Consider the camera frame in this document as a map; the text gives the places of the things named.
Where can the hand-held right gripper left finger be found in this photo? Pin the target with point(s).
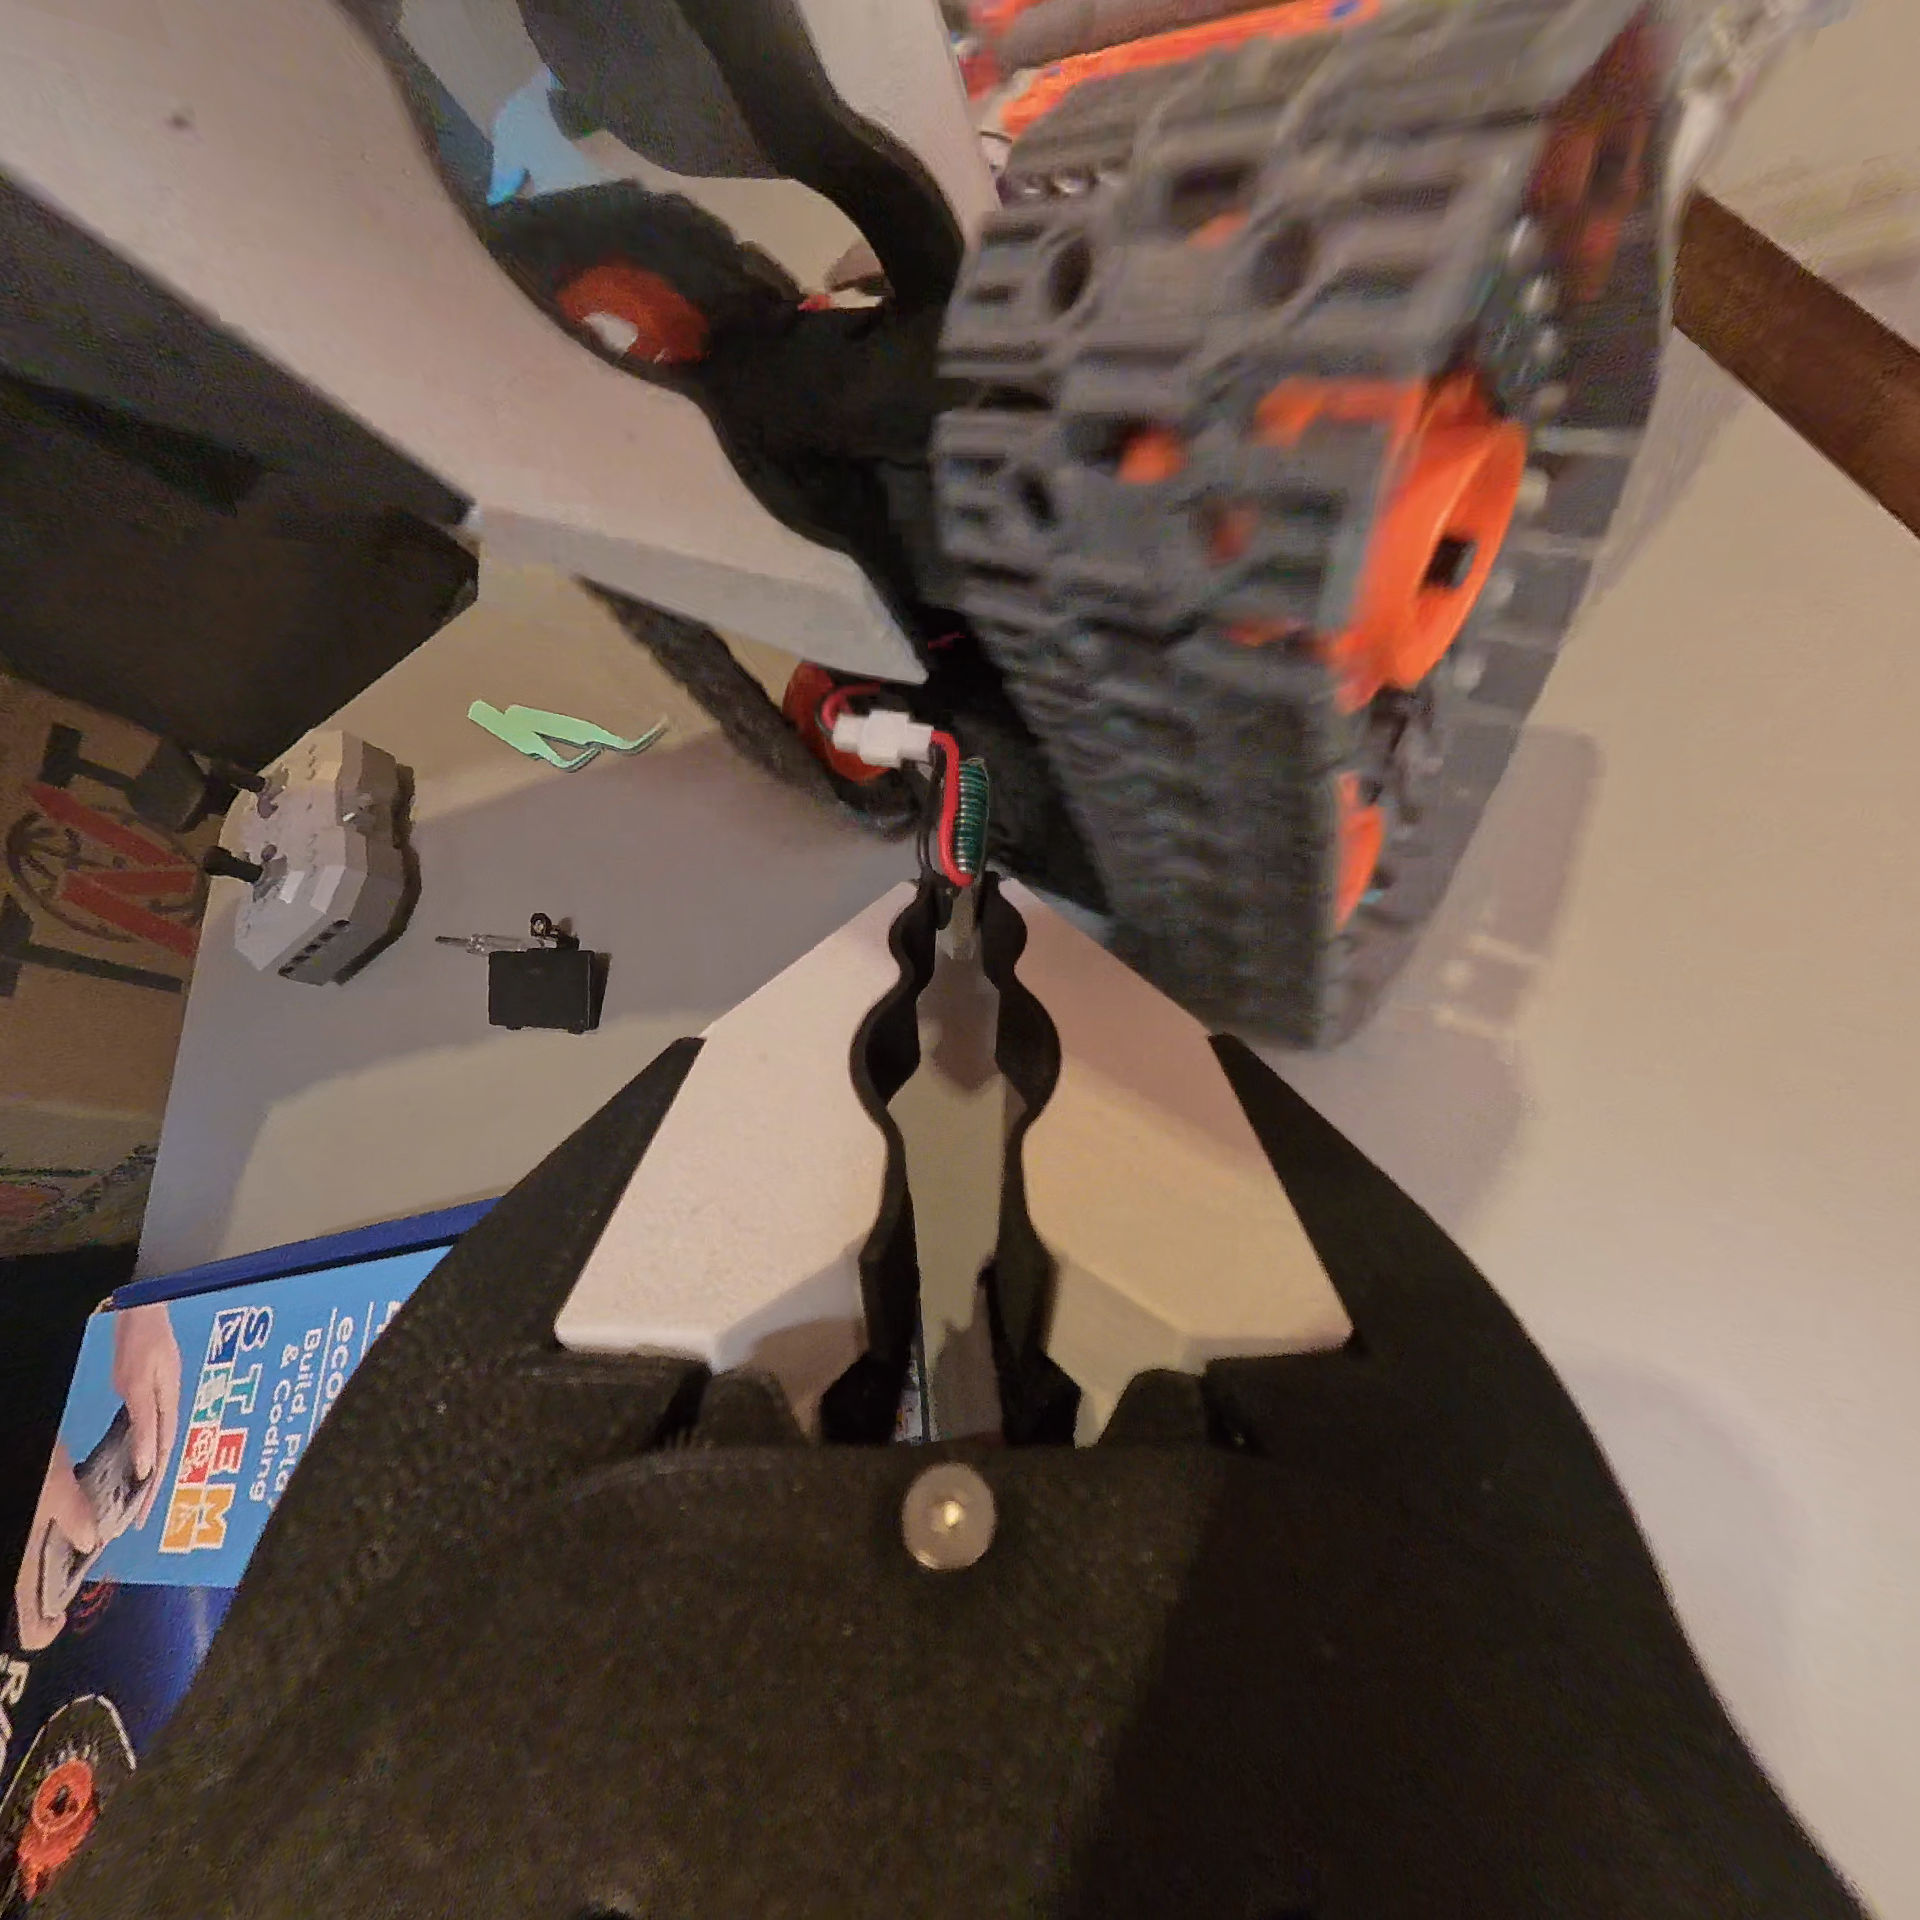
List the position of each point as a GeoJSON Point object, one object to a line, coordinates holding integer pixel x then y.
{"type": "Point", "coordinates": [720, 1202]}

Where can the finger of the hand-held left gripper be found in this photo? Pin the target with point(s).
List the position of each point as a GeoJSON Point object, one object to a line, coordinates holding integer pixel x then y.
{"type": "Point", "coordinates": [301, 226]}
{"type": "Point", "coordinates": [902, 90]}

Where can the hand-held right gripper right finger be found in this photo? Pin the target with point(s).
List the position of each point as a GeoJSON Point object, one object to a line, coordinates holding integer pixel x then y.
{"type": "Point", "coordinates": [1186, 1202]}

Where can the black brick cover piece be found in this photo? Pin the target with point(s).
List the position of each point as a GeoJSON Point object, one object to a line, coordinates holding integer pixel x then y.
{"type": "Point", "coordinates": [548, 990]}

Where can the orange grey tracked brick robot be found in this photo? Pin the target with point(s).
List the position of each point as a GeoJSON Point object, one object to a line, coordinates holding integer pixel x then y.
{"type": "Point", "coordinates": [1202, 451]}

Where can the small metal pin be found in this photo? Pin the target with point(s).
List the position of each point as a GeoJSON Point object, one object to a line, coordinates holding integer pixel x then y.
{"type": "Point", "coordinates": [474, 943]}

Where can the grey motor block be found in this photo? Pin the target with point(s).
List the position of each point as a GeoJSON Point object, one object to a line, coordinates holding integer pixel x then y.
{"type": "Point", "coordinates": [324, 856]}

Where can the printed cardboard box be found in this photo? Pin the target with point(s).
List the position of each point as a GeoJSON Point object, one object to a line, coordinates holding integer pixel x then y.
{"type": "Point", "coordinates": [76, 901]}

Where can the teal tweezers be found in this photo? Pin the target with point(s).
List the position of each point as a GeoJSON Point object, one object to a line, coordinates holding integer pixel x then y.
{"type": "Point", "coordinates": [556, 735]}

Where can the blue robot kit box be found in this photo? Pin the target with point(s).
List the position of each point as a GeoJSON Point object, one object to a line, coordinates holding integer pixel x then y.
{"type": "Point", "coordinates": [165, 1424]}

